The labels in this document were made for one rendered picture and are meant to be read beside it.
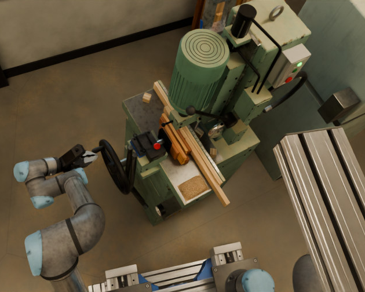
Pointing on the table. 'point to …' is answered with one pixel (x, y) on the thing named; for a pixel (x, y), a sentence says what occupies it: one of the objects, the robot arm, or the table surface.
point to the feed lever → (228, 120)
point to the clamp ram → (164, 139)
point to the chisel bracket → (178, 121)
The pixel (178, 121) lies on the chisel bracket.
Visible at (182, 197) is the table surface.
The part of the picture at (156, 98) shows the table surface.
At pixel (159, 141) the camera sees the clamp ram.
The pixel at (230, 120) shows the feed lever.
